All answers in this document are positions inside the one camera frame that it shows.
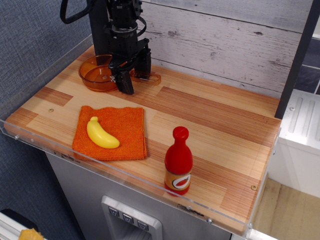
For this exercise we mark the orange woven cloth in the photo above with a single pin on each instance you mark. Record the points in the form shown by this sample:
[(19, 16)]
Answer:
[(125, 124)]

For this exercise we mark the black white object at corner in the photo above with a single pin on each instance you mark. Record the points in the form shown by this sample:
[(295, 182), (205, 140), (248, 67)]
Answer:
[(12, 223)]

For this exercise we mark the dark right frame post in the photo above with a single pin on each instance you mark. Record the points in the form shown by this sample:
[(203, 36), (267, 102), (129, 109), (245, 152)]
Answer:
[(299, 57)]

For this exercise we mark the dark frame post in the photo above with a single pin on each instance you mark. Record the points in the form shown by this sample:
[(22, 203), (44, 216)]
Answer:
[(99, 18), (299, 57)]

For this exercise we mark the orange transparent plastic pot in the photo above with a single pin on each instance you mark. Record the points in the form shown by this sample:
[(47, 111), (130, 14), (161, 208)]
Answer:
[(96, 75)]

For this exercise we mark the white toy sink unit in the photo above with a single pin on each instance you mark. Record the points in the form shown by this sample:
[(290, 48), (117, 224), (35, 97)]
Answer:
[(295, 161)]

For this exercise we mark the grey toy fridge cabinet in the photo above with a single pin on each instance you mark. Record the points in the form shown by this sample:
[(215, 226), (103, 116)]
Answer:
[(107, 207)]

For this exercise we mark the yellow toy banana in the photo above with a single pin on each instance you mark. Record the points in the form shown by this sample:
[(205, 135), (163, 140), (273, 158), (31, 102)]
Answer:
[(99, 136)]

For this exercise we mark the red toy sauce bottle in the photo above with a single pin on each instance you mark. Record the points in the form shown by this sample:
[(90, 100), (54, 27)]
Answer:
[(178, 163)]

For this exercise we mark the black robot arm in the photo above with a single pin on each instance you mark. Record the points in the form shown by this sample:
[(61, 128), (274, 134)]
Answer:
[(123, 12)]

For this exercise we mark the dark left frame post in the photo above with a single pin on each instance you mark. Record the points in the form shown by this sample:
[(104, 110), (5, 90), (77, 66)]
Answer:
[(99, 18)]

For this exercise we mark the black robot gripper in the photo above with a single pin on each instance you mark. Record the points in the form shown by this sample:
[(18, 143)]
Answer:
[(128, 53)]

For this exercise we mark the clear acrylic table guard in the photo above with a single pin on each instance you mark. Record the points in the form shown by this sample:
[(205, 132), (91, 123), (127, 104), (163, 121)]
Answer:
[(232, 134)]

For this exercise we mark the yellow object at corner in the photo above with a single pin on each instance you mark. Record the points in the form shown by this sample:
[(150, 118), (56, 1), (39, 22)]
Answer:
[(30, 234)]

